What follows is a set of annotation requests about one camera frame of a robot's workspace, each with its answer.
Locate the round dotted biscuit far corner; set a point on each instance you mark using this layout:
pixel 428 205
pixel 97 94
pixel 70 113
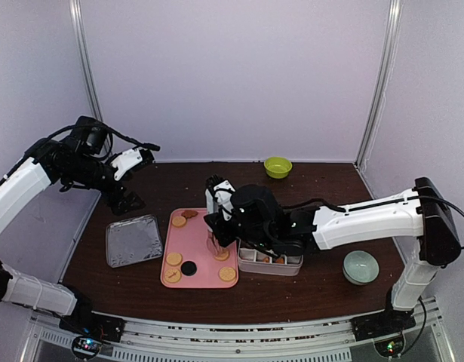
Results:
pixel 178 221

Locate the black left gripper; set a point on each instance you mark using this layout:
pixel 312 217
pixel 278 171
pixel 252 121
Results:
pixel 121 206

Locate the pale celadon ceramic bowl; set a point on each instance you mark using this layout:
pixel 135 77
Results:
pixel 360 268

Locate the black sandwich cookie middle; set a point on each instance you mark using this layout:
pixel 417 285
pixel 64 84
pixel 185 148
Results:
pixel 188 268

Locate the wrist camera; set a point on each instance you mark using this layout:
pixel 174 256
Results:
pixel 132 159
pixel 218 193

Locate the lilac divided storage box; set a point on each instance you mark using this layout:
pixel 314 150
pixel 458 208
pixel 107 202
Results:
pixel 253 261

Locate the clear plastic box lid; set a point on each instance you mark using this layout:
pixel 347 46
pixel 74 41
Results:
pixel 132 241

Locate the dotted biscuit with red mark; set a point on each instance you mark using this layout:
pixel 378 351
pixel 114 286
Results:
pixel 172 276

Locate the round dotted biscuit near left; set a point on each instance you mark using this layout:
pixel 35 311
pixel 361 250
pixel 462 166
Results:
pixel 174 259

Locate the left aluminium corner post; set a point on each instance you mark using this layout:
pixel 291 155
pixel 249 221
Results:
pixel 78 25

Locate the right aluminium corner post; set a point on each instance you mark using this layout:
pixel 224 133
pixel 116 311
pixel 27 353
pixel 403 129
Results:
pixel 382 79

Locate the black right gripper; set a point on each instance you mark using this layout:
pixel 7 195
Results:
pixel 223 237

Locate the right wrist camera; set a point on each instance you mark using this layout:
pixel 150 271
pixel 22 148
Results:
pixel 218 193

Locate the aluminium corner post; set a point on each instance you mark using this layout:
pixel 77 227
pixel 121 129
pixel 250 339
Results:
pixel 382 79
pixel 78 25

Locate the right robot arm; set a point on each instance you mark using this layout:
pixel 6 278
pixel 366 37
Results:
pixel 251 214

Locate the brown flower cookie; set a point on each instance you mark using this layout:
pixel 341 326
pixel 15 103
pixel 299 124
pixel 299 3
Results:
pixel 188 214

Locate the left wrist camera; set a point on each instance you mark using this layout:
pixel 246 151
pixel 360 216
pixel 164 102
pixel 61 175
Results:
pixel 132 159

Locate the green plastic bowl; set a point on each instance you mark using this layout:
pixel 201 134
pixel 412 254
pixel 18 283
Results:
pixel 277 167

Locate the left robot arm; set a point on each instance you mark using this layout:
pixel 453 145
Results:
pixel 88 155

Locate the round dotted biscuit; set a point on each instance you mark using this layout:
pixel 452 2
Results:
pixel 227 274
pixel 223 256
pixel 174 259

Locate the pink plastic tray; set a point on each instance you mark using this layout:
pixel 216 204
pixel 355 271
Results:
pixel 191 242

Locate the round dotted biscuit centre right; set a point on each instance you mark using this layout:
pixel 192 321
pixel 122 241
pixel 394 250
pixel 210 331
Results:
pixel 223 256

